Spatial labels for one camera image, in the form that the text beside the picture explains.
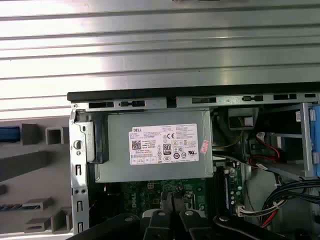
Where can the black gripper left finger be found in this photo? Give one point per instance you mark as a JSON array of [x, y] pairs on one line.
[[155, 225]]

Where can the black PC case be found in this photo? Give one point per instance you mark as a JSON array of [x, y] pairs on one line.
[[125, 95]]

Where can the green motherboard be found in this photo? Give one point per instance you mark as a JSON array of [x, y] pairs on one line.
[[140, 192]]

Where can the black RAM stick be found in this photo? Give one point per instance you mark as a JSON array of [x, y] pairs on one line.
[[226, 192]]

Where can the grey metal drive cage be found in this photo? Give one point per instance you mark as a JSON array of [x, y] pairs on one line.
[[306, 140]]

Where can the spare RAM stick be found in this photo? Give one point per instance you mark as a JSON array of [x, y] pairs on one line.
[[10, 207]]

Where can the grey plastic parts rack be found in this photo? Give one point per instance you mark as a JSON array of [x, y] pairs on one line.
[[30, 165]]

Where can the blue plastic drive latch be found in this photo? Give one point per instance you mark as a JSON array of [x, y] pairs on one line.
[[315, 140]]

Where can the grey power supply unit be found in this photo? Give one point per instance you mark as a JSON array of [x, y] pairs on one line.
[[117, 150]]

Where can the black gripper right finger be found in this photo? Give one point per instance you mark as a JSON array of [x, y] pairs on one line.
[[190, 225]]

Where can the hard disk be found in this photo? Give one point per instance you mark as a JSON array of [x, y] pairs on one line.
[[10, 135]]

